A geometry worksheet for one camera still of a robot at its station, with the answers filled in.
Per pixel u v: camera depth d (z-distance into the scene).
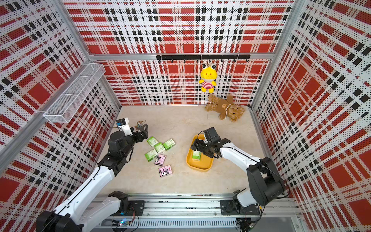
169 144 0.96
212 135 0.69
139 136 0.70
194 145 0.79
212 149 0.64
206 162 0.92
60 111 0.69
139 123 1.08
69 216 0.40
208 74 0.91
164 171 0.84
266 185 0.43
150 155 0.91
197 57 0.88
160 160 0.88
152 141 0.96
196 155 0.91
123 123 0.65
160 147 0.94
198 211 0.73
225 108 1.10
